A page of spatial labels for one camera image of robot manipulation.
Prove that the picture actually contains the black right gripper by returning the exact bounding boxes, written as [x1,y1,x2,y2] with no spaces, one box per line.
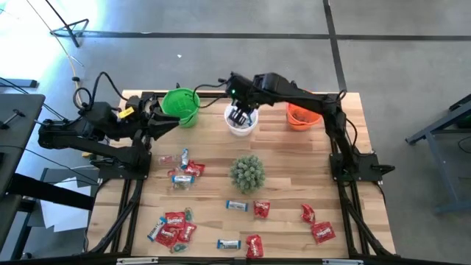
[227,73,261,128]

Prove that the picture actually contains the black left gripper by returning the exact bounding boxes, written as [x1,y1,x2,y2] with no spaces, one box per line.
[124,96,181,140]

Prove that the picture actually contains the red Skittles candy pack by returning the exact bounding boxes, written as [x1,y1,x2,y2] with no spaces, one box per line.
[183,160,206,177]
[155,226,180,248]
[252,200,272,219]
[164,211,186,229]
[311,221,336,244]
[177,222,197,243]
[245,234,265,259]
[300,203,316,225]

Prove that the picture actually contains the clear-wrapped orange green gummies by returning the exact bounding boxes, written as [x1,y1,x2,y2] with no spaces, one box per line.
[294,111,314,124]

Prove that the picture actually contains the white plastic bucket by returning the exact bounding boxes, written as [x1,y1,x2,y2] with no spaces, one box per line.
[224,102,260,138]

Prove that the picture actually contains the green plastic bucket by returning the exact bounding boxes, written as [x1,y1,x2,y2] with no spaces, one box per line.
[160,87,202,129]

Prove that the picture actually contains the artificial green potted plant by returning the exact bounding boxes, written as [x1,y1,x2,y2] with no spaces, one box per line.
[230,154,266,195]

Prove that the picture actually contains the orange plastic bucket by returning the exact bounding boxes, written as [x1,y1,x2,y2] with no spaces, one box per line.
[286,96,325,132]

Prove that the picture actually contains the black tripod stand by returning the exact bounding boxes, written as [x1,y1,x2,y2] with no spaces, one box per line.
[43,0,90,48]

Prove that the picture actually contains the black desk leg beam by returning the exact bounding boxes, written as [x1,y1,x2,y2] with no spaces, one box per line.
[7,172,95,211]

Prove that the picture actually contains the black desk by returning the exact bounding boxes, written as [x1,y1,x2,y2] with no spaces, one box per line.
[0,93,46,196]

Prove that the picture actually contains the white paper sheets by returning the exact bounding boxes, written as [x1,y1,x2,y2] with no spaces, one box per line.
[39,176,93,233]

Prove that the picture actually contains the black flat bar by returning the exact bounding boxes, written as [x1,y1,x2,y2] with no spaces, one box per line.
[0,78,38,88]

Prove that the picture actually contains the black aluminium table frame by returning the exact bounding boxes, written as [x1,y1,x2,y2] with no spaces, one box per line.
[87,91,397,258]

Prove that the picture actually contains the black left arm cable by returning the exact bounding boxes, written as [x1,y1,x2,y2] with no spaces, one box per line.
[72,71,130,111]

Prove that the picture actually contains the yellow power cable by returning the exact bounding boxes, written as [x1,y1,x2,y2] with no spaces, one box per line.
[24,0,84,96]

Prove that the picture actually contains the silver metal bracket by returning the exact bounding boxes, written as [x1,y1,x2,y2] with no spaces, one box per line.
[116,257,159,265]
[322,258,364,265]

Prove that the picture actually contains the black clamp handle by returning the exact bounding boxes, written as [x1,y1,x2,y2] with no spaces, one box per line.
[0,108,26,130]

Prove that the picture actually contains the blue-grey metal table frame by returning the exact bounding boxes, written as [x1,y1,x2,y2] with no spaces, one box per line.
[404,93,471,216]

